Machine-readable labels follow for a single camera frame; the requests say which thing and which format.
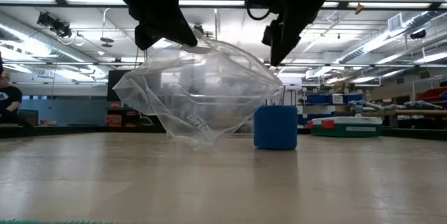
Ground blue shelf bins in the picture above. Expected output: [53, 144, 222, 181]
[306, 93, 364, 105]

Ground red shelf bin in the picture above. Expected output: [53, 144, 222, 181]
[415, 87, 447, 103]

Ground blue elastic bandage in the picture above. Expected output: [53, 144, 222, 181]
[253, 105, 299, 151]

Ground clear zipper plastic bag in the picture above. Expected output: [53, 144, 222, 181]
[112, 36, 285, 148]

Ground black ceiling-mounted device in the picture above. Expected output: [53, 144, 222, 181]
[409, 28, 427, 40]

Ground orange boxes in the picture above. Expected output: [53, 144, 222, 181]
[105, 102, 124, 127]

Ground black ceiling-mounted camera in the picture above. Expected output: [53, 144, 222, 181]
[36, 10, 73, 40]

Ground person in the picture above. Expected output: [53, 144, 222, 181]
[0, 70, 38, 131]

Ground first aid kit box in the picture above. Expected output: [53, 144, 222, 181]
[306, 116, 384, 138]

